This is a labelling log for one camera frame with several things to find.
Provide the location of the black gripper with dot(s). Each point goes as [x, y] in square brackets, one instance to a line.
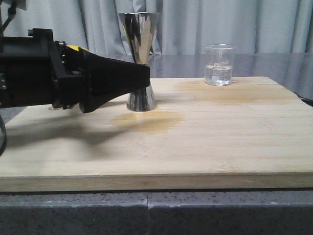
[37, 70]

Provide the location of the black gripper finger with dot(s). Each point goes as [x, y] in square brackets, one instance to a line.
[110, 78]

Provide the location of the steel double jigger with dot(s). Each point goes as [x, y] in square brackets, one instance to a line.
[139, 29]

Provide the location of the glass beaker with clear liquid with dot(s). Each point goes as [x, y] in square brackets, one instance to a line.
[219, 64]

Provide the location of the yellow lemon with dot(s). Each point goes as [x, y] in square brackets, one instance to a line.
[74, 47]

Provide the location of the grey curtain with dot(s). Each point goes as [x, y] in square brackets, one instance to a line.
[184, 26]

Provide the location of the wooden cutting board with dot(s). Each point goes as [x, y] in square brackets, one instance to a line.
[253, 133]

